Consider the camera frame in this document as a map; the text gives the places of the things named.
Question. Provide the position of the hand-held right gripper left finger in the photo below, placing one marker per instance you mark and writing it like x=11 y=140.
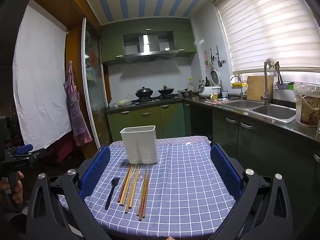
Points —
x=95 y=172

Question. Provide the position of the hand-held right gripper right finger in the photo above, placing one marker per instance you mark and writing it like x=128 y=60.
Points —
x=225 y=172

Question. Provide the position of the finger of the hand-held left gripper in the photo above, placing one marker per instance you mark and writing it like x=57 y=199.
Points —
x=25 y=149

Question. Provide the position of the black plastic fork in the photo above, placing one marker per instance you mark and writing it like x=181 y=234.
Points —
x=110 y=195

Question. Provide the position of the row of wooden chopsticks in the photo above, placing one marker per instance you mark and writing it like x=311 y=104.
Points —
x=130 y=187

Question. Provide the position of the white plastic utensil holder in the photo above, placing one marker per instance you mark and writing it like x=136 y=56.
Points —
x=138 y=142

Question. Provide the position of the person's left hand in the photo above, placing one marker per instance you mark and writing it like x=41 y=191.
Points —
x=18 y=192

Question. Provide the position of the blue checked tablecloth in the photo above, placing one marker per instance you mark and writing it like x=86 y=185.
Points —
x=187 y=192

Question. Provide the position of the dark green base cabinet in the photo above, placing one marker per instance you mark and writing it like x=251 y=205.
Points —
x=262 y=150

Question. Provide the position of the purple patterned cloth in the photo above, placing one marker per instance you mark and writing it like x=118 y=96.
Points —
x=180 y=141

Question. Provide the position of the purple checked apron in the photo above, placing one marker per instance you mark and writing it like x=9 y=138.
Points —
x=75 y=110

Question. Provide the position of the white backdrop sheet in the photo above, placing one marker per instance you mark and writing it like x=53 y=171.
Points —
x=40 y=80

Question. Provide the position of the pink counter cloth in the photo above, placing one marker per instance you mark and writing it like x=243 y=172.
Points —
x=222 y=101

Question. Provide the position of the light green base cabinet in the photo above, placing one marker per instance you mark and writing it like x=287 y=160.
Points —
x=147 y=120

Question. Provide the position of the clear plastic bag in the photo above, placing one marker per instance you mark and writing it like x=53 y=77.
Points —
x=122 y=102

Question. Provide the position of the yellow mug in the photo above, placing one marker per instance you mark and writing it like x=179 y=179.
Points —
x=213 y=97

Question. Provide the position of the double steel sink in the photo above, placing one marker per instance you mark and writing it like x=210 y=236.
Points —
x=272 y=111

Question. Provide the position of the thin curved faucet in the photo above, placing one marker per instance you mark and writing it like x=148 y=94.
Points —
x=241 y=93

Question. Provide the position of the white rice cooker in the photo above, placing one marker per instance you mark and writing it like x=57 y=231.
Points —
x=207 y=91

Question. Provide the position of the small steel pot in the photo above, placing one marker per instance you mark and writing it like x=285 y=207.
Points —
x=186 y=93

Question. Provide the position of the dark stone countertop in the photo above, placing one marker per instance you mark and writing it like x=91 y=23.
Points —
x=302 y=131

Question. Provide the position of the yellow dish basket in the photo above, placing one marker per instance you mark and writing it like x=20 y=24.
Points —
x=238 y=85

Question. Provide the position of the wooden cutting board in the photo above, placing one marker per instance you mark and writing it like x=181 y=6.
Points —
x=257 y=88

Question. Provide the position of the dark glass bottle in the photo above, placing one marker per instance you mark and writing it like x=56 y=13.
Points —
x=206 y=82

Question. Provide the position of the glass sliding door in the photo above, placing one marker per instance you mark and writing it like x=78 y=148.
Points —
x=93 y=80

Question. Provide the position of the clear plastic jar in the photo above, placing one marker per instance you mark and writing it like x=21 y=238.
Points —
x=190 y=85

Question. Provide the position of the black wok with lid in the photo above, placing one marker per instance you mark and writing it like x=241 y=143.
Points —
x=144 y=92

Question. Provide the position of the black gas stove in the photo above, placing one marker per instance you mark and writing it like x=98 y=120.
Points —
x=155 y=99

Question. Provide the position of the steel kitchen faucet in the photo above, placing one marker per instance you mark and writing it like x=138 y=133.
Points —
x=265 y=85

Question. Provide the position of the purple sill holder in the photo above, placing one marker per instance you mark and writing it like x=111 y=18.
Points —
x=281 y=86

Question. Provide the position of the white printed plastic bucket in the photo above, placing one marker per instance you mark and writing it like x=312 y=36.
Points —
x=307 y=107

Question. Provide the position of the green plastic box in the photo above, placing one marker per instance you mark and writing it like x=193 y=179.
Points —
x=290 y=86

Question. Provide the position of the white hanging ladle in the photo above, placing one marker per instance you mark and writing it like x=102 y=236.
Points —
x=212 y=65

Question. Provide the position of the black hanging spatula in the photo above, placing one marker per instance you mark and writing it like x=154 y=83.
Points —
x=219 y=62

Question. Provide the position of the dark kitchen tongs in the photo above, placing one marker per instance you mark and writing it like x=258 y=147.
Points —
x=279 y=76

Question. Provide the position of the rag on faucet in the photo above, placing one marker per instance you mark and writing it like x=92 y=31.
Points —
x=269 y=61

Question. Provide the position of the steel range hood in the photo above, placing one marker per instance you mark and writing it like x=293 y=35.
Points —
x=147 y=45

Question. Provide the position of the white zebra window blind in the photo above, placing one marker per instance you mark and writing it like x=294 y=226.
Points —
x=267 y=25

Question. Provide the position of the pink hanging wall item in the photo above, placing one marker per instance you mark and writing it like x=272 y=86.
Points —
x=206 y=62

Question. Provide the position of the green wall cabinets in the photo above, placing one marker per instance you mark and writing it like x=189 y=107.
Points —
x=112 y=42

